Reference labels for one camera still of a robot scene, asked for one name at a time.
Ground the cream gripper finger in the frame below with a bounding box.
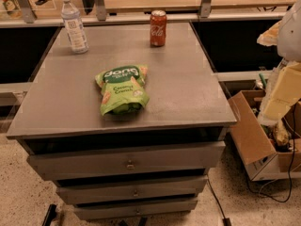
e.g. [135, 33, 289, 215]
[261, 62, 301, 121]
[257, 22, 279, 46]

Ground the cardboard box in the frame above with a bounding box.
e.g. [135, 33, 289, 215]
[229, 90, 301, 181]

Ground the orange soda can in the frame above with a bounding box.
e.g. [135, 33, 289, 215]
[150, 10, 167, 46]

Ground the black cable on floor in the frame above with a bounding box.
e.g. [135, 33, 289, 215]
[206, 178, 233, 226]

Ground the green snack bag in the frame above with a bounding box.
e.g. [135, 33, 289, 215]
[95, 65, 150, 116]

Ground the green handled brush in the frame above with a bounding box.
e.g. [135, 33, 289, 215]
[259, 73, 267, 89]

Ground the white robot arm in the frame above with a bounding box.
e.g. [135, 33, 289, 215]
[257, 0, 301, 125]

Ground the grey drawer cabinet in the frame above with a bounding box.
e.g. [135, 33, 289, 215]
[8, 23, 235, 209]

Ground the clear plastic water bottle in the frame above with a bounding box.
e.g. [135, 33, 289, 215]
[61, 0, 88, 54]

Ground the grey drawer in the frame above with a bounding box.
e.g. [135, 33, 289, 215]
[56, 176, 207, 205]
[27, 141, 225, 181]
[74, 197, 198, 220]

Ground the middle grey drawer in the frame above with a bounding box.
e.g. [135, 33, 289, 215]
[56, 176, 207, 205]

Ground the top grey drawer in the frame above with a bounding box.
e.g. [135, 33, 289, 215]
[27, 141, 225, 181]

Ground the bottom grey drawer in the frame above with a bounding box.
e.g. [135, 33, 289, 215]
[74, 197, 198, 220]

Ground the black cable by box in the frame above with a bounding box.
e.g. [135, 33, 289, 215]
[245, 104, 298, 203]

